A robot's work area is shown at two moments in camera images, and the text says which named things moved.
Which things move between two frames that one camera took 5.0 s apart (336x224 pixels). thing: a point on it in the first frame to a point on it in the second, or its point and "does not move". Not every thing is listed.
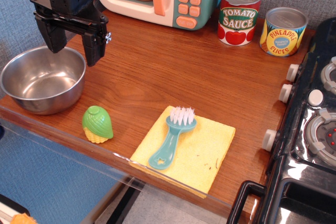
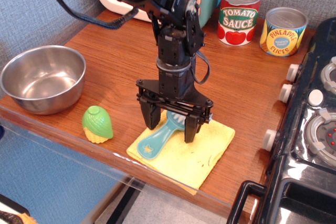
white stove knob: [268, 139] does not move
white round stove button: [315, 97] does not move
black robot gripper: [71, 2] to [175, 91]
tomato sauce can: [239, 10] does not move
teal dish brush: [180, 119] to [150, 147]
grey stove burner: [328, 76] does not move
